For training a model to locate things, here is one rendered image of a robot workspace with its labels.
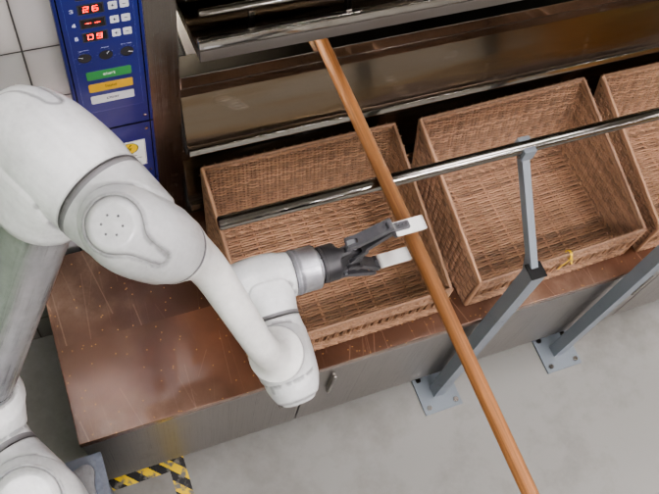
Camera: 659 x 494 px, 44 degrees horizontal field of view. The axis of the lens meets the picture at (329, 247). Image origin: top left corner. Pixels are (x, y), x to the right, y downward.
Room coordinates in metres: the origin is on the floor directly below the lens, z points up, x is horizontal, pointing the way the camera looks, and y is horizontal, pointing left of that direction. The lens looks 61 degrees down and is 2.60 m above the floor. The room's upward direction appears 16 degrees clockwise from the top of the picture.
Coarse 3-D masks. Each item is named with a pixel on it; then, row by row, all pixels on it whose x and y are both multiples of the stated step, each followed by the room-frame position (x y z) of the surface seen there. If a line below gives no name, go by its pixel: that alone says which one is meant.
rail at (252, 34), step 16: (400, 0) 1.21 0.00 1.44; (416, 0) 1.22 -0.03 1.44; (432, 0) 1.23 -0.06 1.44; (448, 0) 1.25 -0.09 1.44; (464, 0) 1.27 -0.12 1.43; (320, 16) 1.11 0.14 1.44; (336, 16) 1.12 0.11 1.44; (352, 16) 1.13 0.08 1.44; (368, 16) 1.15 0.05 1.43; (384, 16) 1.17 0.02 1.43; (224, 32) 1.00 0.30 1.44; (240, 32) 1.01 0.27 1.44; (256, 32) 1.02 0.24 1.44; (272, 32) 1.04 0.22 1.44; (288, 32) 1.06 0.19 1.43; (208, 48) 0.97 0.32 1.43
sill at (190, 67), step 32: (544, 0) 1.62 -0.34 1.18; (576, 0) 1.66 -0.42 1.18; (608, 0) 1.72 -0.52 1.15; (384, 32) 1.37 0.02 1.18; (416, 32) 1.40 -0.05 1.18; (448, 32) 1.45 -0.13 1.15; (192, 64) 1.12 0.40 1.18; (224, 64) 1.14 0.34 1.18; (256, 64) 1.17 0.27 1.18; (288, 64) 1.22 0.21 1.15
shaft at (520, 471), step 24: (336, 72) 1.19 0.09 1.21; (360, 120) 1.08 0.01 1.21; (384, 168) 0.98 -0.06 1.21; (384, 192) 0.93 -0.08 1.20; (408, 216) 0.88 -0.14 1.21; (408, 240) 0.83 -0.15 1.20; (432, 288) 0.74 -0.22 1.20; (456, 336) 0.65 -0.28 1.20; (480, 384) 0.57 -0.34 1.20; (504, 432) 0.49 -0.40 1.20; (504, 456) 0.46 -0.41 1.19; (528, 480) 0.42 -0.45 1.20
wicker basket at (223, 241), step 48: (336, 144) 1.27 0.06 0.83; (384, 144) 1.35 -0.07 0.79; (240, 192) 1.10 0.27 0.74; (288, 192) 1.17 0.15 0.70; (240, 240) 1.04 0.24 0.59; (288, 240) 1.08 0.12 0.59; (336, 240) 1.12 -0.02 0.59; (432, 240) 1.11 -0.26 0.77; (336, 288) 0.97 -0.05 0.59; (384, 288) 1.02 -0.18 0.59; (336, 336) 0.82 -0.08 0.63
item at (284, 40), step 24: (216, 0) 1.12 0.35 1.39; (240, 0) 1.13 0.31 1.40; (312, 0) 1.18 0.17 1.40; (336, 0) 1.19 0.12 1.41; (360, 0) 1.21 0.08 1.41; (384, 0) 1.23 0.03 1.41; (480, 0) 1.29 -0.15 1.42; (504, 0) 1.33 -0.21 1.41; (192, 24) 1.03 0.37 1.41; (216, 24) 1.05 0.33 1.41; (240, 24) 1.06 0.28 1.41; (264, 24) 1.08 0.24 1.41; (360, 24) 1.14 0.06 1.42; (384, 24) 1.17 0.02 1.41; (216, 48) 0.98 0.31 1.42; (240, 48) 1.00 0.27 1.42; (264, 48) 1.02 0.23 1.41
